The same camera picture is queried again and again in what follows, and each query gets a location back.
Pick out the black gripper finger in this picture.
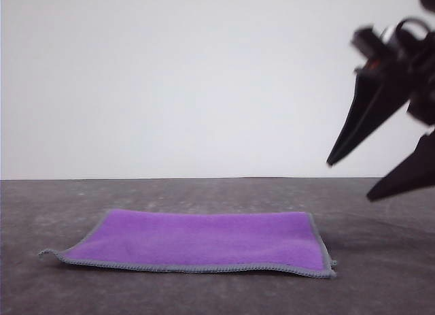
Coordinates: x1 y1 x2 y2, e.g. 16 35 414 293
326 68 392 167
366 130 435 203

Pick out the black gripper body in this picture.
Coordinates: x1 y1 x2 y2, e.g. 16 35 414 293
351 27 435 127

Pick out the purple towel with grey hem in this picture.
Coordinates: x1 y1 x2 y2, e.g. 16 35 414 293
37 208 338 280

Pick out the grey table cloth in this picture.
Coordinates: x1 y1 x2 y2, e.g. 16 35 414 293
0 176 435 315

